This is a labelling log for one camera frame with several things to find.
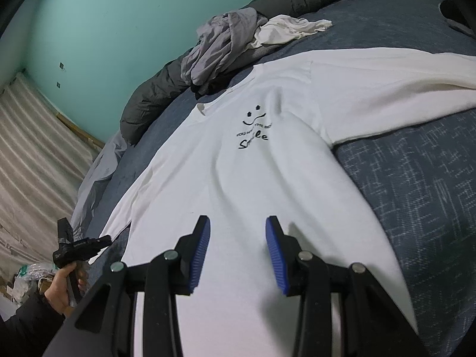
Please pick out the person's left hand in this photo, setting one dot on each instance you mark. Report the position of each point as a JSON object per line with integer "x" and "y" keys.
{"x": 57, "y": 293}

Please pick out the crumpled white garment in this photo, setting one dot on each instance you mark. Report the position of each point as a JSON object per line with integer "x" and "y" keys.
{"x": 286, "y": 29}

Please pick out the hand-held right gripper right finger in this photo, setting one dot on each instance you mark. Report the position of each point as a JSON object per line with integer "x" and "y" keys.
{"x": 277, "y": 256}

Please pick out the beige striped curtain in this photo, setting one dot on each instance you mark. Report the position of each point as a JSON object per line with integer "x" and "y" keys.
{"x": 37, "y": 171}

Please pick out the crumpled black garment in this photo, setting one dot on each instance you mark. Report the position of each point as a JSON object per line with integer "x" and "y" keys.
{"x": 199, "y": 90}

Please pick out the white printed t-shirt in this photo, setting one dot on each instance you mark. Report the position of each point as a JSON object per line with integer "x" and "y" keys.
{"x": 241, "y": 178}

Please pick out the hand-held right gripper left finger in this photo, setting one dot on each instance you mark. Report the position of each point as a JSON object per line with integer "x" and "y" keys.
{"x": 197, "y": 256}

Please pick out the brown cardboard box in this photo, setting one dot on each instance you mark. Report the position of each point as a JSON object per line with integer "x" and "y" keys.
{"x": 46, "y": 285}

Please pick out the folded black garment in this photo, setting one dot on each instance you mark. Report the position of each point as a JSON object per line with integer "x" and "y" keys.
{"x": 459, "y": 15}

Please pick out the wooden frame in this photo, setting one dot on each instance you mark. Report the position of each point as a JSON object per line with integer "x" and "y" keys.
{"x": 80, "y": 130}

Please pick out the dark grey rolled duvet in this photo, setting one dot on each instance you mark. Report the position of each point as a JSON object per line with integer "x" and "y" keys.
{"x": 156, "y": 93}

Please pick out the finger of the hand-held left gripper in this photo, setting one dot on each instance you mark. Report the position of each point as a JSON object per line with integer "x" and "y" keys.
{"x": 99, "y": 244}

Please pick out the clear plastic bag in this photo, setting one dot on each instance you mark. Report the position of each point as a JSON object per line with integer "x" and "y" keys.
{"x": 33, "y": 273}

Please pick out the person's left forearm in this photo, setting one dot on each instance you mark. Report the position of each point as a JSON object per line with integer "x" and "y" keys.
{"x": 26, "y": 327}

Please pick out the light grey pillow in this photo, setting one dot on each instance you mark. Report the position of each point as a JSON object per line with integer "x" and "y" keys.
{"x": 96, "y": 178}

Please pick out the light grey garment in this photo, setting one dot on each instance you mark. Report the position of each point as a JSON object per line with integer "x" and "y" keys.
{"x": 219, "y": 44}

